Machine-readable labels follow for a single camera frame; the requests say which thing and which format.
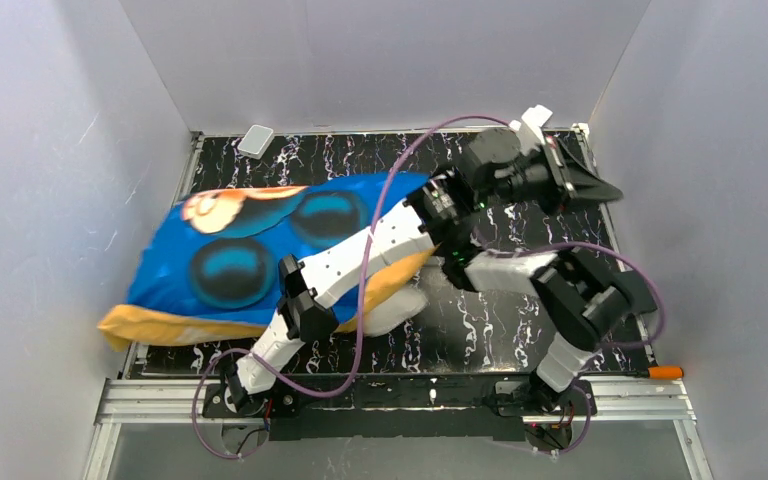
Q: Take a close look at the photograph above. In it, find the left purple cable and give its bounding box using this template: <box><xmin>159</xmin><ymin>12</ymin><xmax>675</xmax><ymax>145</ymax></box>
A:
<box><xmin>190</xmin><ymin>115</ymin><xmax>511</xmax><ymax>462</ymax></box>

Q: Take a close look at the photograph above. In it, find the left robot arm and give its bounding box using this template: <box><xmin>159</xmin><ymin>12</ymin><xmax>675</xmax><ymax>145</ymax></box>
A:
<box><xmin>225</xmin><ymin>105</ymin><xmax>634</xmax><ymax>405</ymax></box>

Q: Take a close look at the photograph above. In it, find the small white box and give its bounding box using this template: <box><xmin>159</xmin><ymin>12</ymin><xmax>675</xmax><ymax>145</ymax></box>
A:
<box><xmin>236</xmin><ymin>124</ymin><xmax>275</xmax><ymax>159</ymax></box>

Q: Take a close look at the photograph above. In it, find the white pillow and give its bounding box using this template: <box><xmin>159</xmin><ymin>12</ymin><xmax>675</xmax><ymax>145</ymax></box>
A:
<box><xmin>362</xmin><ymin>286</ymin><xmax>429</xmax><ymax>337</ymax></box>

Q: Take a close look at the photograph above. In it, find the orange handled tool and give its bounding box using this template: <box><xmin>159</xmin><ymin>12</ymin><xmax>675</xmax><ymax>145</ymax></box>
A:
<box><xmin>585</xmin><ymin>366</ymin><xmax>684</xmax><ymax>381</ymax></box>

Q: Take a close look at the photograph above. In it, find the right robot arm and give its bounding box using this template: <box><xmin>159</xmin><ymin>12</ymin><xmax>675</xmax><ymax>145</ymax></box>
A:
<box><xmin>438</xmin><ymin>241</ymin><xmax>662</xmax><ymax>399</ymax></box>

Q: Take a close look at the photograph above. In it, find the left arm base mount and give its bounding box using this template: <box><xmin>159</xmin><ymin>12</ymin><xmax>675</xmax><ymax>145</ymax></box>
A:
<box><xmin>199</xmin><ymin>377</ymin><xmax>301</xmax><ymax>419</ymax></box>

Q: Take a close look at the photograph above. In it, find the aluminium frame rail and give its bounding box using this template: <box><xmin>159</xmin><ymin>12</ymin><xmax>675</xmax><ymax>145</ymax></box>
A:
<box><xmin>82</xmin><ymin>132</ymin><xmax>206</xmax><ymax>480</ymax></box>

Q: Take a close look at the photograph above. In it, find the yellow and blue pillowcase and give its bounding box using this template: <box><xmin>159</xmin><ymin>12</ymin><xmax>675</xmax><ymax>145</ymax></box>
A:
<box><xmin>119</xmin><ymin>172</ymin><xmax>426</xmax><ymax>346</ymax></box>

